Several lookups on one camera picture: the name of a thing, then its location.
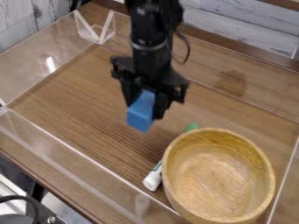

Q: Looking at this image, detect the black metal stand base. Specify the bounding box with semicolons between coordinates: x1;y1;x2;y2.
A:
0;200;69;224

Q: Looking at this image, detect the black cable lower left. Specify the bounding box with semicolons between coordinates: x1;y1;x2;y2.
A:
0;195;43;220

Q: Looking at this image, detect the blue rectangular block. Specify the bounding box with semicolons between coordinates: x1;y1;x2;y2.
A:
127;90;155;133

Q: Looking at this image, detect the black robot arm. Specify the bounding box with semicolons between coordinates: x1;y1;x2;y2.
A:
111;0;190;120

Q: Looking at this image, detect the clear acrylic corner bracket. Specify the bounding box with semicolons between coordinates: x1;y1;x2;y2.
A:
74;10;117;46

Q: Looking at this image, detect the brown wooden bowl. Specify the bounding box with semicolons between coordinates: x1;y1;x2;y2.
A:
163;128;277;224

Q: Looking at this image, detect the white green-capped marker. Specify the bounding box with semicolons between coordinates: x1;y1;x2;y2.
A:
143;122;201;192

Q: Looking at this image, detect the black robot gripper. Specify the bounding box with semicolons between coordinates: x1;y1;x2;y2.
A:
111;44;190;120

